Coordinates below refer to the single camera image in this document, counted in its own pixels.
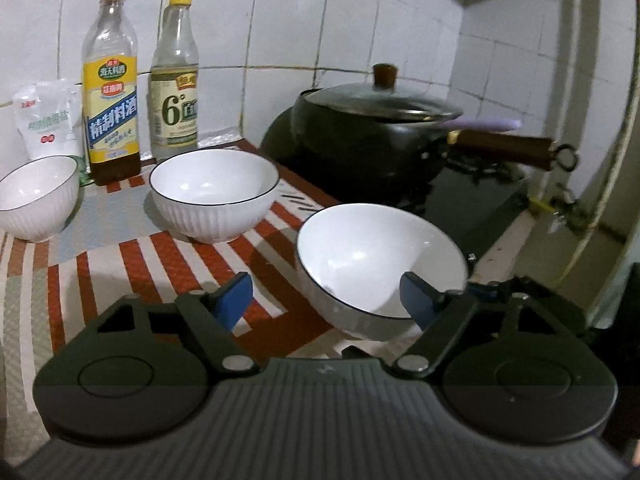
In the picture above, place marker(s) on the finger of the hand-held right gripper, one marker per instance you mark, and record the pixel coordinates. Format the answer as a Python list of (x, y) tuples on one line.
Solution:
[(484, 291)]

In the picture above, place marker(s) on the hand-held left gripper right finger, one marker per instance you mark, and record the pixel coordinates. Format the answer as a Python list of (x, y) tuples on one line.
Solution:
[(417, 302)]

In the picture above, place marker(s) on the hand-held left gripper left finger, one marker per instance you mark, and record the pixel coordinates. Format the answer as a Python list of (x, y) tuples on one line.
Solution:
[(235, 300)]

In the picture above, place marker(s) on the white ribbed bowl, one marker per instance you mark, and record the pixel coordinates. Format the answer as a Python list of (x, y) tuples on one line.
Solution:
[(37, 200), (375, 255), (214, 195)]

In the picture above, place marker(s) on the striped tablecloth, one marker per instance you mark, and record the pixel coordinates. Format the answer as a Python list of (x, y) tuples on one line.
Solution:
[(165, 270)]

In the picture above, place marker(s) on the black gas stove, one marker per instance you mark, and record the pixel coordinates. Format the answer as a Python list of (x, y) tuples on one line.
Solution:
[(465, 200)]

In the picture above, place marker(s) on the clear vinegar bottle yellow cap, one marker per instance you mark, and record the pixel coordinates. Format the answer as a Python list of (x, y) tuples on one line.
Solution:
[(174, 105)]

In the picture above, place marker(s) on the glass wok lid wooden knob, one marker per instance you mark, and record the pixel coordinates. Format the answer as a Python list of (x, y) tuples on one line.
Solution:
[(380, 100)]

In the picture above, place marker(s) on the cooking wine bottle yellow label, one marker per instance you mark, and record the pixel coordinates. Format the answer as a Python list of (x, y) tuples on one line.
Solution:
[(111, 110)]

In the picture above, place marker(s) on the white salt bag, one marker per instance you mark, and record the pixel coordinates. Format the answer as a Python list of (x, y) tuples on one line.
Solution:
[(47, 120)]

